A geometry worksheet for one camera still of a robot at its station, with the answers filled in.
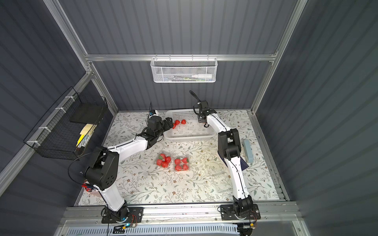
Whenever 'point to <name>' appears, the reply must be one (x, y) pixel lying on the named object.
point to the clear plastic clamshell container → (181, 163)
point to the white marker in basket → (203, 75)
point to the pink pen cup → (93, 191)
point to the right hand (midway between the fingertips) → (206, 116)
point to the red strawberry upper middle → (183, 121)
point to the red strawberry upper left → (177, 122)
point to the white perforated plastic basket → (192, 131)
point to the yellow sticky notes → (84, 131)
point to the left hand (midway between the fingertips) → (170, 121)
